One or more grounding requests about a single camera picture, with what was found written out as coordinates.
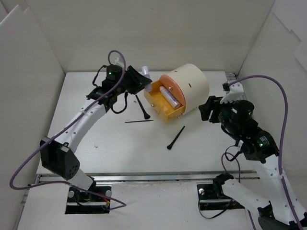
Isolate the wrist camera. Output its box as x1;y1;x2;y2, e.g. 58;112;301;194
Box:
114;57;125;69
220;82;244;104

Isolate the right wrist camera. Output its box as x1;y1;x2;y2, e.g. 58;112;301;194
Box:
220;82;244;104

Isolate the yellow drawer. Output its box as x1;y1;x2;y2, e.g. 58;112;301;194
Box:
144;80;186;123

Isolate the cream round drawer organizer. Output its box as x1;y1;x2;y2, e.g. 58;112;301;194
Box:
166;64;210;115

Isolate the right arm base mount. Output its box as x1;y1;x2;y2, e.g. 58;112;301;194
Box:
197;172;244;211

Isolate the small white lilac tube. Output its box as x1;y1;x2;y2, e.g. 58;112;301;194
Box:
142;66;153;92

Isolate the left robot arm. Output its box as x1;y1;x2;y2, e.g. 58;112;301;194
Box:
40;65;152;201

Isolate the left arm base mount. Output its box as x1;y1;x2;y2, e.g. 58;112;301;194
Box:
65;187;110;215

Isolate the black brush near organizer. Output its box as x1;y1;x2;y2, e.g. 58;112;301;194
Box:
135;95;151;120

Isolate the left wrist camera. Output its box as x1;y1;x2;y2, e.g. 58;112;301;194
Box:
114;57;125;69

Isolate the orange drawer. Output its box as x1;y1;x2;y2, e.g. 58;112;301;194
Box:
159;74;186;106

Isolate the black brush front centre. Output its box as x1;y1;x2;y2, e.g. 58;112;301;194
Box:
166;126;186;150

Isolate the thin black eyeliner pencil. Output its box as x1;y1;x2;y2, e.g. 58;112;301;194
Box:
125;120;153;124

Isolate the white blue-print tube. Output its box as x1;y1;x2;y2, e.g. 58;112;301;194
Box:
159;86;180;109

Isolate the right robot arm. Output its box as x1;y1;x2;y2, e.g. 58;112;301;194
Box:
199;96;307;230

